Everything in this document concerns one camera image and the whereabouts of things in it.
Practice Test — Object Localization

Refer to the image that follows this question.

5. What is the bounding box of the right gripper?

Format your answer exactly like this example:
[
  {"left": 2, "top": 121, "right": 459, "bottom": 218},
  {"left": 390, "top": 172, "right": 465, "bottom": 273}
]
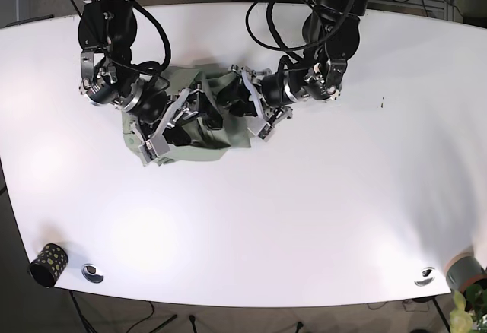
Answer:
[{"left": 126, "top": 82, "right": 223, "bottom": 163}]

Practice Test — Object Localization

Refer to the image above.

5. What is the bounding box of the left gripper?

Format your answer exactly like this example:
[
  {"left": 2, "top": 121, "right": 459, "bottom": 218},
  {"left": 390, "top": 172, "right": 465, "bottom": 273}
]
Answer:
[{"left": 225, "top": 65, "right": 296, "bottom": 141}]

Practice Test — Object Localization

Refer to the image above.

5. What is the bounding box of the grey flower pot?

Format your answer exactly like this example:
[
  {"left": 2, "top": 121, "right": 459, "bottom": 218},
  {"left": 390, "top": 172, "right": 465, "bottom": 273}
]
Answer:
[{"left": 444, "top": 252, "right": 486, "bottom": 293}]

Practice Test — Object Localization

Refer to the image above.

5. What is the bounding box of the black gold-dotted cup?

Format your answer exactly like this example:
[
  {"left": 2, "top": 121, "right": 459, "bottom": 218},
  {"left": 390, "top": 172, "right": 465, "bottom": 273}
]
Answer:
[{"left": 28, "top": 243, "right": 69, "bottom": 288}]

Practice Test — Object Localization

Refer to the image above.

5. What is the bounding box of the silver table grommet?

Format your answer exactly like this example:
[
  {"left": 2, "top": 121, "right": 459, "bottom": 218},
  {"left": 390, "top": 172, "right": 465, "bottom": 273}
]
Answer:
[
  {"left": 414, "top": 267, "right": 436, "bottom": 287},
  {"left": 81, "top": 264, "right": 104, "bottom": 284}
]

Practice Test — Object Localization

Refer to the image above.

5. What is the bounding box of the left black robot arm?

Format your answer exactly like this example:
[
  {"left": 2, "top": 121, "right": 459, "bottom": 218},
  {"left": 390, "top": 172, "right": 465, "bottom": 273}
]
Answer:
[{"left": 220, "top": 0, "right": 368, "bottom": 139}]

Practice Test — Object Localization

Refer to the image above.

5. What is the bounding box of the sage green T-shirt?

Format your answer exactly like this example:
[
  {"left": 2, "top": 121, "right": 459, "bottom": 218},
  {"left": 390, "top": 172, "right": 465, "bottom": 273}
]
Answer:
[{"left": 117, "top": 68, "right": 256, "bottom": 166}]

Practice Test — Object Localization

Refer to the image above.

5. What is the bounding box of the green potted plant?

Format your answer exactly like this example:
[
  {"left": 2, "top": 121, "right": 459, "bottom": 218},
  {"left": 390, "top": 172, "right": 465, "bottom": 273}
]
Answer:
[{"left": 450, "top": 283, "right": 486, "bottom": 333}]

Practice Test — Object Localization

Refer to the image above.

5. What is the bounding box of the left silver table grommet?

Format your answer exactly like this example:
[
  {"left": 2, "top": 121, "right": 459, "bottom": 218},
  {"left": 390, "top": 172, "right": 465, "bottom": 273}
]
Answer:
[{"left": 81, "top": 264, "right": 104, "bottom": 284}]

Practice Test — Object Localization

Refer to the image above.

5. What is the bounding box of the right silver table grommet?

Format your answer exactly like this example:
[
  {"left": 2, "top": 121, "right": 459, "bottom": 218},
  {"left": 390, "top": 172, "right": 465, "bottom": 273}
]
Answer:
[{"left": 414, "top": 267, "right": 436, "bottom": 287}]

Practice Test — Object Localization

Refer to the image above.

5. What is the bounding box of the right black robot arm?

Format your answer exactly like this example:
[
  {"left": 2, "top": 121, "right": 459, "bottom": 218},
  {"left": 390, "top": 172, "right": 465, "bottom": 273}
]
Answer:
[{"left": 78, "top": 0, "right": 230, "bottom": 165}]

